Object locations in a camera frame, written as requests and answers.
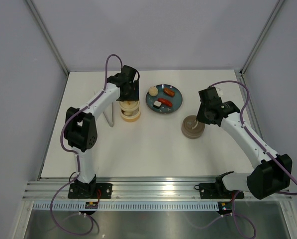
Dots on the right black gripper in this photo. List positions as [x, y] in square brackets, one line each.
[201, 118]

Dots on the yellow lunch box lid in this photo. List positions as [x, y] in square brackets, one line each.
[129, 108]

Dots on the left aluminium frame post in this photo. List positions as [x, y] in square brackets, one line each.
[46, 34]

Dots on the aluminium frame post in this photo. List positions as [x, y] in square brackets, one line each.
[46, 34]
[263, 34]

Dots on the aluminium front rail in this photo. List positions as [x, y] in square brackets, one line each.
[176, 188]

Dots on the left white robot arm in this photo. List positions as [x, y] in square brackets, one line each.
[80, 130]

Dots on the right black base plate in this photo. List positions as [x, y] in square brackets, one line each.
[209, 191]

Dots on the blue ceramic plate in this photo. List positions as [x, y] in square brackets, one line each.
[176, 100]

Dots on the grey steel lunch box container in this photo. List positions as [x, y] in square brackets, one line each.
[192, 133]

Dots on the red sausage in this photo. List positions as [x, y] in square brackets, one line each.
[165, 102]

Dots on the brown roasted meat piece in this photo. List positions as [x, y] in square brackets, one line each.
[169, 92]

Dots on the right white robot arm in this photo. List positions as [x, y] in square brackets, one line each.
[270, 170]

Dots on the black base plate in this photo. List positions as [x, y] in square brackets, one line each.
[106, 190]
[209, 191]

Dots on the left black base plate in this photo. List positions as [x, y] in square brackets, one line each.
[106, 190]

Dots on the right aluminium frame post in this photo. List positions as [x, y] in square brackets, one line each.
[263, 34]

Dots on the grey lunch box lid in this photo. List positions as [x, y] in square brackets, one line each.
[192, 125]

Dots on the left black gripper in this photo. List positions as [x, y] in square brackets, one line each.
[134, 95]

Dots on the white slotted cable duct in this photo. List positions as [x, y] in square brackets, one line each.
[136, 206]

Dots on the yellow lunch box container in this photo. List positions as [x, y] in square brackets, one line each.
[130, 117]

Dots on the small black white sushi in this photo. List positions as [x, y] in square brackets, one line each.
[157, 104]

